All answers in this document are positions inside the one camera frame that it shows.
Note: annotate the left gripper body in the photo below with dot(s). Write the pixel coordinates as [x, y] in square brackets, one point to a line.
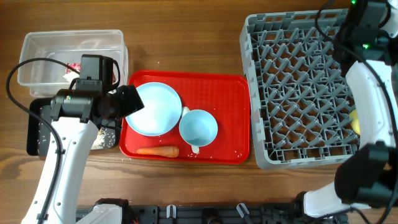
[123, 101]

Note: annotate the red snack wrapper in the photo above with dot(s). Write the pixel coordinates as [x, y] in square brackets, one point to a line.
[73, 67]

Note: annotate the white tissue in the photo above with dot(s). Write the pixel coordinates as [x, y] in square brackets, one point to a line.
[71, 76]

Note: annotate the small light blue bowl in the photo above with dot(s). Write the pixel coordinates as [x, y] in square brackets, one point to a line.
[197, 127]

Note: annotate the yellow plastic cup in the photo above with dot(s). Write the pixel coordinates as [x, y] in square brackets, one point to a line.
[355, 121]

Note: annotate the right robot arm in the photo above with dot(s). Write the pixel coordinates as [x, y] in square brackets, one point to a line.
[366, 48]

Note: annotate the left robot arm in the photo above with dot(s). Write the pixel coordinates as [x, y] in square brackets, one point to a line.
[76, 117]

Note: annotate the grey dishwasher rack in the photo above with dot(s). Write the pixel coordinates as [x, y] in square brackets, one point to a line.
[300, 102]

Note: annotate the light blue plate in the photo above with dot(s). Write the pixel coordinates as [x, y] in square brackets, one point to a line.
[161, 112]

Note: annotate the rice food scraps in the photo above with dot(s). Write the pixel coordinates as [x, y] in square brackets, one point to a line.
[106, 137]

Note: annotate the orange carrot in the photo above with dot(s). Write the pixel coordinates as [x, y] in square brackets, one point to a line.
[163, 151]

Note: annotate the clear plastic bin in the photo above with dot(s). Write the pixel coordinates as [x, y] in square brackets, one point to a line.
[45, 79]

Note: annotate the white plastic spoon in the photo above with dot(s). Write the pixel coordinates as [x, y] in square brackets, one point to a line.
[195, 149]

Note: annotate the black plastic tray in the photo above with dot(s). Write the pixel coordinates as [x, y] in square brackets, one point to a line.
[41, 107]

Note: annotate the red serving tray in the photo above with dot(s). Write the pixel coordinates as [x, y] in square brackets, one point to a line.
[226, 97]

